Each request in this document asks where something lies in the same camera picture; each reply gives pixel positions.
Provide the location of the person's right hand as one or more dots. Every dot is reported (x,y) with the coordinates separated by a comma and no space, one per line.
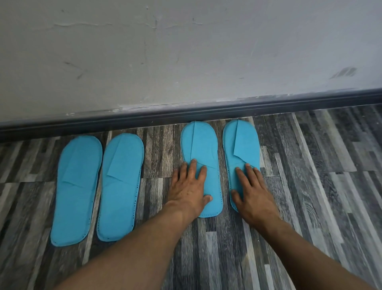
(256,200)

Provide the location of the person's left hand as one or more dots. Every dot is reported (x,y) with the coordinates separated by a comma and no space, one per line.
(186,194)

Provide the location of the person's right thumb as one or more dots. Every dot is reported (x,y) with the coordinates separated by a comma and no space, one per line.
(235,198)

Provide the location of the person's left middle finger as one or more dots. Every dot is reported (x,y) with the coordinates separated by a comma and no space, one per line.
(192,170)

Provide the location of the person's left thumb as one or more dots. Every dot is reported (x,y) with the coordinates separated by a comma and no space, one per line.
(207,200)

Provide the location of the person's left little finger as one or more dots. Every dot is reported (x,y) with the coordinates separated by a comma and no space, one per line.
(174,177)

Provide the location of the person's right middle finger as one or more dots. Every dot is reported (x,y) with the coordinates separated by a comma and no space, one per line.
(251,173)

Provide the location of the blue disposable slipper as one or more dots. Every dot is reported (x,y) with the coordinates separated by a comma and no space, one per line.
(77,191)
(206,143)
(243,140)
(121,185)

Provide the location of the person's left forearm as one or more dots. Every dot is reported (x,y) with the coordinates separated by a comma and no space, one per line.
(134,254)

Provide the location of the person's right forearm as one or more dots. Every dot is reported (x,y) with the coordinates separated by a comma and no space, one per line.
(301,257)

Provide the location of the dark grey baseboard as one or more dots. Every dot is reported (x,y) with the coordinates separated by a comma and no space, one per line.
(191,115)

